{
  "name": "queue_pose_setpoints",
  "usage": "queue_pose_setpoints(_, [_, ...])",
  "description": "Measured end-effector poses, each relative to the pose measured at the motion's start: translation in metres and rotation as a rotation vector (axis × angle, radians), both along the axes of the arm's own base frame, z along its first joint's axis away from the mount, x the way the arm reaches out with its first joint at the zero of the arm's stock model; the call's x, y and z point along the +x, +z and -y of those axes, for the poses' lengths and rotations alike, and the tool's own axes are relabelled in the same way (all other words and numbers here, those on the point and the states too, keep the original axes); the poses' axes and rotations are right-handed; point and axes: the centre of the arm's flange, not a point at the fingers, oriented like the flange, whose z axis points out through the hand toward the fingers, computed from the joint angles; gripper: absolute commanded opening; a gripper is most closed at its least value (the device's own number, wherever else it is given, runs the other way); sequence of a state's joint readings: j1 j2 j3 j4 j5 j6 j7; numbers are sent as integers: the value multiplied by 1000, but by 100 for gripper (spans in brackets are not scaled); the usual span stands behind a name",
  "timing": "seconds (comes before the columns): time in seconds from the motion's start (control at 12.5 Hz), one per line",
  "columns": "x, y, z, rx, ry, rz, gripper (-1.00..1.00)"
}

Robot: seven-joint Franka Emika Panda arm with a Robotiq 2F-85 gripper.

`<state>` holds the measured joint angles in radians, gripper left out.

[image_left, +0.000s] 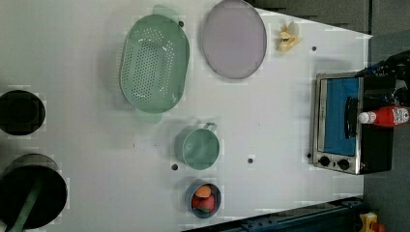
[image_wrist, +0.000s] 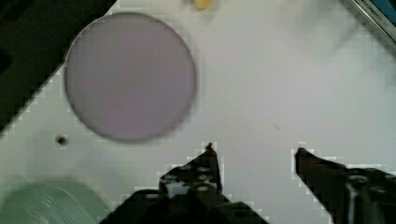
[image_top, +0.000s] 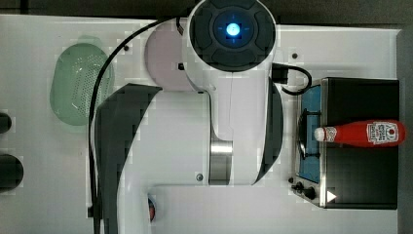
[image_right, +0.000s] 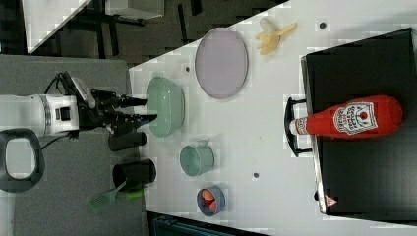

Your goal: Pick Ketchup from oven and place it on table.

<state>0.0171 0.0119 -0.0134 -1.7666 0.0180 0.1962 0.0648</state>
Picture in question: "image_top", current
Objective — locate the black toaster oven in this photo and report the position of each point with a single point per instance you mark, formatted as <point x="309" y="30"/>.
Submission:
<point x="338" y="176"/>

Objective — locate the red ketchup bottle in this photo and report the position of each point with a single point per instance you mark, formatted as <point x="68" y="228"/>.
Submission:
<point x="369" y="133"/>

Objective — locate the lilac round plate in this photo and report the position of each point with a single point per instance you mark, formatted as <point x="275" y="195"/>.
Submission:
<point x="163" y="58"/>

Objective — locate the large black round pot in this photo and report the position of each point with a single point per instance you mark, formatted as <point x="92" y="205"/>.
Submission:
<point x="11" y="172"/>

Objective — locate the small black round pot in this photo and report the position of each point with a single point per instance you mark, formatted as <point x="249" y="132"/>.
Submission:
<point x="5" y="123"/>

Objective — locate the grey bowl with fruit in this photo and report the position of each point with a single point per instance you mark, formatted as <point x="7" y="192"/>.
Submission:
<point x="152" y="208"/>

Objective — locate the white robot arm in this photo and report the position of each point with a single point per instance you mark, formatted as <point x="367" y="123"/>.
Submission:
<point x="225" y="130"/>

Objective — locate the green perforated colander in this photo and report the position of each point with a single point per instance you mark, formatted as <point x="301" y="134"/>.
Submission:
<point x="76" y="71"/>

